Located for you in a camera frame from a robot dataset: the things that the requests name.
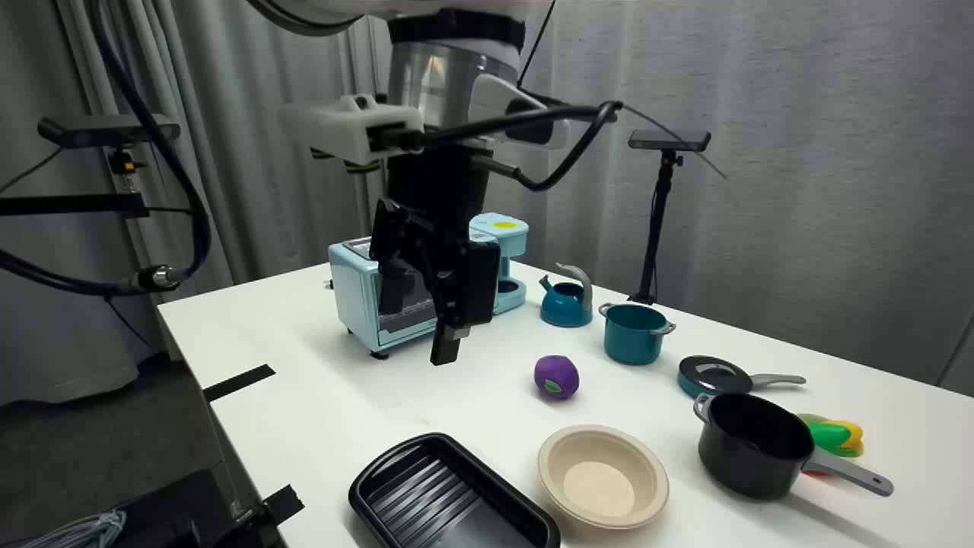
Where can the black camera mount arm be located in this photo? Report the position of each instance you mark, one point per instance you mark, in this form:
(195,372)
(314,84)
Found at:
(72,204)

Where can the grey curtain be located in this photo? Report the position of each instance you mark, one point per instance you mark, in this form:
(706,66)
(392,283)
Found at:
(861,154)

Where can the crumpled grey plastic bag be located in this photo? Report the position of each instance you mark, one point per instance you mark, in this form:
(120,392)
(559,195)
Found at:
(81,529)

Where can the green and yellow toy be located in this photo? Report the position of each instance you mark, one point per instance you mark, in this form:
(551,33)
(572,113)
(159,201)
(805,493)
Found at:
(834,434)

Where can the black bar camera on arm mount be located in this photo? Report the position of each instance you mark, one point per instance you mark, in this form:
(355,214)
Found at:
(106,128)

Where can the beige bowl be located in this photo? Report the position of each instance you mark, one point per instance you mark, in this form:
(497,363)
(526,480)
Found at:
(603,481)

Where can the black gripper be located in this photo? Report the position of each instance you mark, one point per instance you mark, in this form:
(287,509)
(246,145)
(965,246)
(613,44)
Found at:
(443,187)

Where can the long black tape strip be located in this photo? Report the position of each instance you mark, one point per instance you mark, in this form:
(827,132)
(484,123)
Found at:
(239,382)

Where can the teal toy pot with lid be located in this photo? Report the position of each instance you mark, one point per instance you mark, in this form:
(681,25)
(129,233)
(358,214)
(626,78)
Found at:
(633,335)

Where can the short black tape strip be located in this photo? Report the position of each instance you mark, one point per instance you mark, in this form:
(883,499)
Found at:
(281,503)

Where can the light blue toy toaster oven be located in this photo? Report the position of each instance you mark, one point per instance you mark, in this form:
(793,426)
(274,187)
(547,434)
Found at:
(355,294)

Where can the black bar camera on tripod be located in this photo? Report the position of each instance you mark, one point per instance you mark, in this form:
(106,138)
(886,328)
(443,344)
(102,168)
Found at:
(670,142)

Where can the black rectangular tray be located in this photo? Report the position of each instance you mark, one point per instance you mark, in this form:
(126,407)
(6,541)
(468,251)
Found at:
(444,503)

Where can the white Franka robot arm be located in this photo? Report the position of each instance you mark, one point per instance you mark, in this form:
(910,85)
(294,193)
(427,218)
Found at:
(444,78)

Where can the teal toy kettle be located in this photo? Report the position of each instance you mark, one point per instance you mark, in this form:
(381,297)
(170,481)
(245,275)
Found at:
(563,306)

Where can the purple plush toy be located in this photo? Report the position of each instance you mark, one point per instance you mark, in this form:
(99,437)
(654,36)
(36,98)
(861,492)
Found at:
(554,376)

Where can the black camera tripod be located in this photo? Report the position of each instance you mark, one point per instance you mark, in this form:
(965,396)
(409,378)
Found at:
(658,233)

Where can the light blue toy coffee maker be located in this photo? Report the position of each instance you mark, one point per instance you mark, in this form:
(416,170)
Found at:
(505,235)

